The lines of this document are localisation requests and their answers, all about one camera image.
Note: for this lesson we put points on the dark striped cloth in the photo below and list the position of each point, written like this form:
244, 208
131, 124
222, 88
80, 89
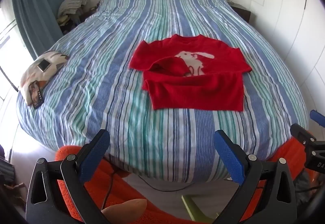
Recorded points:
5, 165

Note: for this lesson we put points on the dark wooden nightstand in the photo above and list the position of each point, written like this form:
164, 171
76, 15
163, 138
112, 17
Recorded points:
241, 12

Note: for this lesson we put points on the light green object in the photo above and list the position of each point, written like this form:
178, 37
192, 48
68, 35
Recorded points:
193, 207

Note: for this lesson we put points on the blue curtain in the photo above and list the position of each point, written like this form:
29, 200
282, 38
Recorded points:
38, 3

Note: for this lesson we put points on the yellow cloth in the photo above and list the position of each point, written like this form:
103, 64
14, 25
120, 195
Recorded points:
63, 21

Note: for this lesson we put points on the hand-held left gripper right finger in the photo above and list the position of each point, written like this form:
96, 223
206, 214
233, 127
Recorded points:
229, 158

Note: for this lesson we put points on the orange fluffy cloth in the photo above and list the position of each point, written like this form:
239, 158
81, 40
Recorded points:
96, 193

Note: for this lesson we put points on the pile of checked clothes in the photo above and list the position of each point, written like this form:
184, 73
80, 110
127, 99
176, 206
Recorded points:
73, 2

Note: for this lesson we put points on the tan rounded object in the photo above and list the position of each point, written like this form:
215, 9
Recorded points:
127, 207

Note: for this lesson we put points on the red sweater with rabbit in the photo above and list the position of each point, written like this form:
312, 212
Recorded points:
203, 92

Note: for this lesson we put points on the white wardrobe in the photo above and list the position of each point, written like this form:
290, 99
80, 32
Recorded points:
284, 10

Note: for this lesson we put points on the patterned pillow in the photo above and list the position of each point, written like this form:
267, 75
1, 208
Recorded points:
28, 76

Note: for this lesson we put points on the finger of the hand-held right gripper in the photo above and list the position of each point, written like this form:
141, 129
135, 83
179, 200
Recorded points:
302, 135
318, 116

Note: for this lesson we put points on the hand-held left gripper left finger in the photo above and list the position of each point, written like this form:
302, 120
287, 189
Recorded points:
94, 158

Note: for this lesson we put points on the striped bedspread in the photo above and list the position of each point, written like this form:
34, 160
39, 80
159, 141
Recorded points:
101, 61

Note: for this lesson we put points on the black smartphone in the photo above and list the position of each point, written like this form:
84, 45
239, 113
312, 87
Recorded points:
36, 94

